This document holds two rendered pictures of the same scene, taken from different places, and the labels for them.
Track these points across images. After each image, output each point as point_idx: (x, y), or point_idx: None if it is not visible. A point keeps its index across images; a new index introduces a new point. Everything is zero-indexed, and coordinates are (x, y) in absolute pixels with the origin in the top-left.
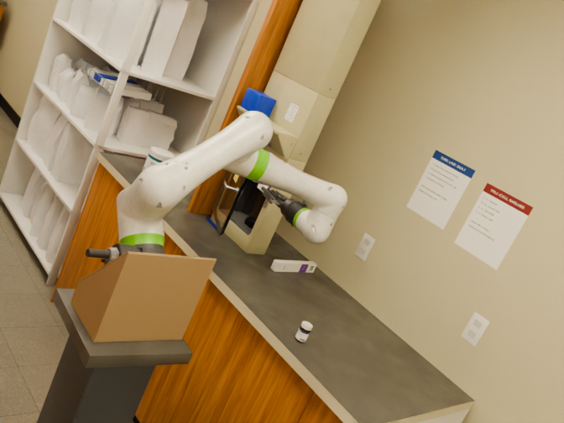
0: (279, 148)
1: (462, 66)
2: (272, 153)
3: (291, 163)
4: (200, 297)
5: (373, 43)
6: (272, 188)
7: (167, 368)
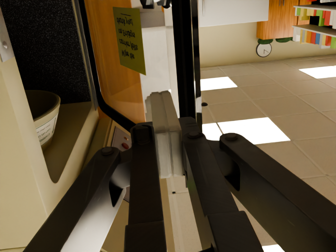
0: (118, 238)
1: None
2: (74, 166)
3: (24, 234)
4: None
5: None
6: (18, 87)
7: None
